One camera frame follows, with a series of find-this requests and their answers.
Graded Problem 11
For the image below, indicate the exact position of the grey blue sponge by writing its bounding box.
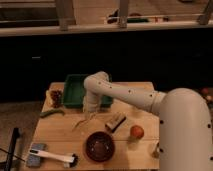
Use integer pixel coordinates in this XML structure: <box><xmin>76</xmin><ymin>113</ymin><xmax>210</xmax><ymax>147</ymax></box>
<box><xmin>25</xmin><ymin>142</ymin><xmax>47</xmax><ymax>168</ymax></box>

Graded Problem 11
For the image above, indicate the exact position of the orange round fruit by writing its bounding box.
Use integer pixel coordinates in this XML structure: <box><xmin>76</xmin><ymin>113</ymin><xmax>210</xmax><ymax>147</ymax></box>
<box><xmin>130</xmin><ymin>125</ymin><xmax>144</xmax><ymax>139</ymax></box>

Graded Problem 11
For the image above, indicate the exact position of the green pea pod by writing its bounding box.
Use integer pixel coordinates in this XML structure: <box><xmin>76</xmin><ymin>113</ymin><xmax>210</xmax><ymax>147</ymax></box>
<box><xmin>40</xmin><ymin>109</ymin><xmax>65</xmax><ymax>118</ymax></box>

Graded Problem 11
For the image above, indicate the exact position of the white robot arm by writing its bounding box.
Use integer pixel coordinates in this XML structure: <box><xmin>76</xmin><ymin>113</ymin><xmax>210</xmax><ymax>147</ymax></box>
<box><xmin>83</xmin><ymin>72</ymin><xmax>213</xmax><ymax>171</ymax></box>

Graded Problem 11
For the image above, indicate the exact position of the white handled dish brush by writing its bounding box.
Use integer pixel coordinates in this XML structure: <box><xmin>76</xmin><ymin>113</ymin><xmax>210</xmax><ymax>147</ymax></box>
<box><xmin>29</xmin><ymin>149</ymin><xmax>78</xmax><ymax>168</ymax></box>

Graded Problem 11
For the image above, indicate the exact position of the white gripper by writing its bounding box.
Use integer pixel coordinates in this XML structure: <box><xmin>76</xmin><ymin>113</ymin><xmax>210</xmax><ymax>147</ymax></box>
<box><xmin>83</xmin><ymin>90</ymin><xmax>101</xmax><ymax>113</ymax></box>

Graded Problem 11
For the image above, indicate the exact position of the dark brown bowl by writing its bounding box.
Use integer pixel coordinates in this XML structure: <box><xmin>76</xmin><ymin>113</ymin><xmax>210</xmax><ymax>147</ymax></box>
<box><xmin>85</xmin><ymin>131</ymin><xmax>115</xmax><ymax>162</ymax></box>

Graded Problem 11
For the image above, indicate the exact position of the wooden railing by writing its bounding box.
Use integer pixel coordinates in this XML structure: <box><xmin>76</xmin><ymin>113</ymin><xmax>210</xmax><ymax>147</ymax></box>
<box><xmin>0</xmin><ymin>0</ymin><xmax>213</xmax><ymax>37</ymax></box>

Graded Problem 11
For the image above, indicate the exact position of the black stand at left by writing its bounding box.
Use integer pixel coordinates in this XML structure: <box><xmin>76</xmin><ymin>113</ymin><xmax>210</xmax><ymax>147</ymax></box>
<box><xmin>0</xmin><ymin>127</ymin><xmax>24</xmax><ymax>171</ymax></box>

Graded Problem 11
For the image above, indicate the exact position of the dark red grape bunch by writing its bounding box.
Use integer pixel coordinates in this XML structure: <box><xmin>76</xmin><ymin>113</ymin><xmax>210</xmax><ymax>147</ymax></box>
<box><xmin>50</xmin><ymin>90</ymin><xmax>62</xmax><ymax>108</ymax></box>

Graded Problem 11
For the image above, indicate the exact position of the dark block with label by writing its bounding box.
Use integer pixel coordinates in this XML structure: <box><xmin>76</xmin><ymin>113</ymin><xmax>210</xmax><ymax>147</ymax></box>
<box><xmin>105</xmin><ymin>113</ymin><xmax>126</xmax><ymax>132</ymax></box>

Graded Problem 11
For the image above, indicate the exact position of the green plastic bin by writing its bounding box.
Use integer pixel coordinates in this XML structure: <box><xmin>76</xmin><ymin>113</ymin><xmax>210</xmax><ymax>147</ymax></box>
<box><xmin>62</xmin><ymin>73</ymin><xmax>114</xmax><ymax>109</ymax></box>

